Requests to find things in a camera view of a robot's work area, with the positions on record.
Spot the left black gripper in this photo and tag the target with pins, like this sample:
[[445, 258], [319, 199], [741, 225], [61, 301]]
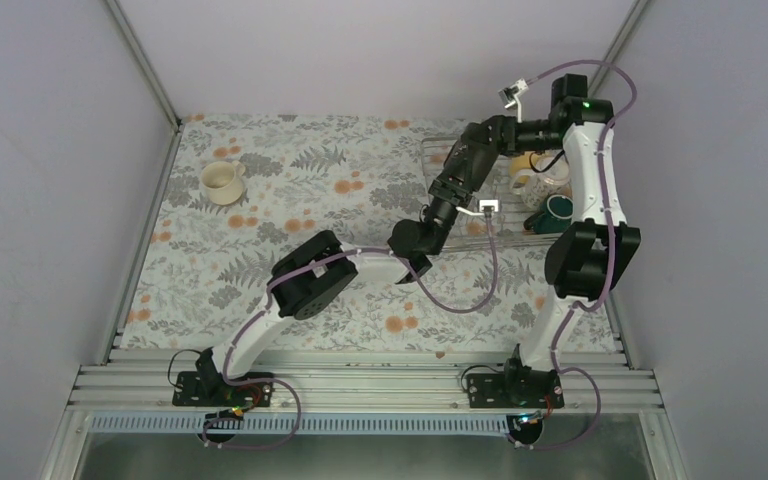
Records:
[[446, 184]]

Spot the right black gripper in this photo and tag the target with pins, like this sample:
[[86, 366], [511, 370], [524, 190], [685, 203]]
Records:
[[507, 126]]

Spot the black matte mug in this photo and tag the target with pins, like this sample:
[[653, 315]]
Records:
[[473, 155]]

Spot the beige white ceramic mug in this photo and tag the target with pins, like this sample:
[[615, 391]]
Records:
[[223, 182]]

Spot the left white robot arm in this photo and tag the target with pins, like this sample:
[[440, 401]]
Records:
[[310, 277]]

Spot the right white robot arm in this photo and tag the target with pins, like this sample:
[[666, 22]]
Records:
[[584, 264]]

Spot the yellow white cup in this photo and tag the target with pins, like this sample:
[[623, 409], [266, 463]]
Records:
[[520, 168]]

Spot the dark green mug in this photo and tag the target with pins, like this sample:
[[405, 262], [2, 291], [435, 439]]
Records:
[[553, 216]]

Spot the floral patterned table mat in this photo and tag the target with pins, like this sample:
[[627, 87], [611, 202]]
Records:
[[207, 265]]

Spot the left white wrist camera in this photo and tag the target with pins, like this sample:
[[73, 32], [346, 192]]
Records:
[[485, 209]]

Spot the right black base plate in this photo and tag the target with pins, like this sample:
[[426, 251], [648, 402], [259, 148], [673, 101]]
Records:
[[535, 390]]

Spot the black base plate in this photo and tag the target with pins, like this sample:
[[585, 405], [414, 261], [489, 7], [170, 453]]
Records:
[[535, 390], [191, 392]]

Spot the slotted grey cable duct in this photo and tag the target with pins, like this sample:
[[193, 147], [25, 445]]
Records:
[[309, 424]]

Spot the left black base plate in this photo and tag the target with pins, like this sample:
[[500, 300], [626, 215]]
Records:
[[191, 392]]

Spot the aluminium mounting rail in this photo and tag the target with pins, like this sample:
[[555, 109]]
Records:
[[363, 382]]

